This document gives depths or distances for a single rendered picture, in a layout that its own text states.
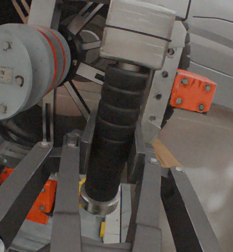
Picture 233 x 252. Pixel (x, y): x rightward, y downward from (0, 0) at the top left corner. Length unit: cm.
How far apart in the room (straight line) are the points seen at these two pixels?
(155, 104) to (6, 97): 26
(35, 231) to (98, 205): 64
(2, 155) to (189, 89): 45
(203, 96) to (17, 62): 33
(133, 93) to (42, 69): 16
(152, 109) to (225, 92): 61
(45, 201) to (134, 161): 42
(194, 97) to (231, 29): 59
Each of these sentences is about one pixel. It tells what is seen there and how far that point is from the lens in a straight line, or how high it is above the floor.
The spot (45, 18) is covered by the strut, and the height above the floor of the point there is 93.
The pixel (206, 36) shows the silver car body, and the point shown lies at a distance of 90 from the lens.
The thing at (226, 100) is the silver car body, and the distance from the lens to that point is 98.
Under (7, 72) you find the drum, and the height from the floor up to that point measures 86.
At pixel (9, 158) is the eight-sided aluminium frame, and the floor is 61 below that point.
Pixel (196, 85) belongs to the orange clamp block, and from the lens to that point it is 41.
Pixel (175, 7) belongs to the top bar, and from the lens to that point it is 19.
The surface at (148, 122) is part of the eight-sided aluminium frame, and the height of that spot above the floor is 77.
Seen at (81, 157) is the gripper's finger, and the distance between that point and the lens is 16.
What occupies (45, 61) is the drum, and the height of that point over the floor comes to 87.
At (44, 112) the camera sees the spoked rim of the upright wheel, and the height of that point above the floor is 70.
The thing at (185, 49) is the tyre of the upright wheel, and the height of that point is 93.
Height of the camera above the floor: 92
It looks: 23 degrees down
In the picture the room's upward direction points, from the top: 13 degrees clockwise
